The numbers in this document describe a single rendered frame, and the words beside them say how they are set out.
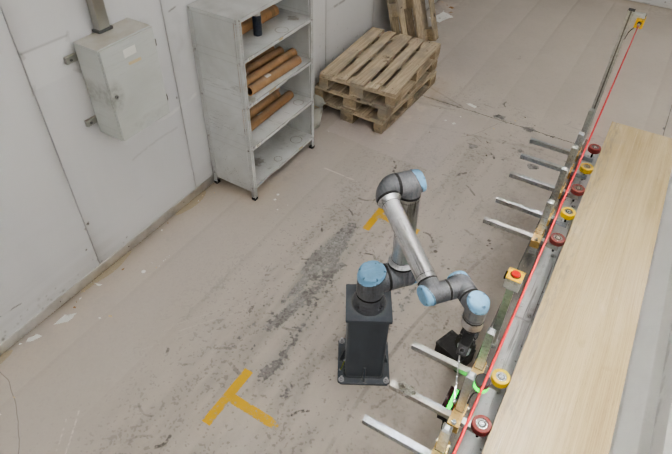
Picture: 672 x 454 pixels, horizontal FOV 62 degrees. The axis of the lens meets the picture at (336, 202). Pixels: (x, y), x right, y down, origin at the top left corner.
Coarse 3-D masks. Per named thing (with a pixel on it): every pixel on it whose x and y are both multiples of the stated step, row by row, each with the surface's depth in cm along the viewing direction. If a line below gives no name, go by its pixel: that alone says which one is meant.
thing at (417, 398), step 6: (390, 384) 245; (396, 384) 245; (408, 396) 242; (414, 396) 241; (420, 396) 241; (420, 402) 240; (426, 402) 239; (432, 402) 239; (432, 408) 238; (438, 408) 237; (444, 408) 237; (438, 414) 238; (444, 414) 235; (450, 414) 235; (462, 420) 233; (462, 426) 234; (468, 426) 231
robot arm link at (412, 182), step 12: (408, 180) 260; (420, 180) 261; (408, 192) 261; (420, 192) 265; (408, 204) 267; (408, 216) 272; (396, 240) 284; (396, 252) 289; (396, 264) 293; (408, 264) 293; (396, 276) 295; (408, 276) 295; (396, 288) 299
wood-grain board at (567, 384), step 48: (624, 144) 378; (624, 192) 340; (576, 240) 308; (624, 240) 309; (576, 288) 283; (624, 288) 283; (528, 336) 260; (576, 336) 261; (624, 336) 261; (528, 384) 242; (576, 384) 242; (528, 432) 226; (576, 432) 226
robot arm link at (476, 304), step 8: (464, 296) 227; (472, 296) 224; (480, 296) 224; (464, 304) 227; (472, 304) 222; (480, 304) 221; (488, 304) 222; (464, 312) 229; (472, 312) 223; (480, 312) 222; (464, 320) 230; (472, 320) 226; (480, 320) 225
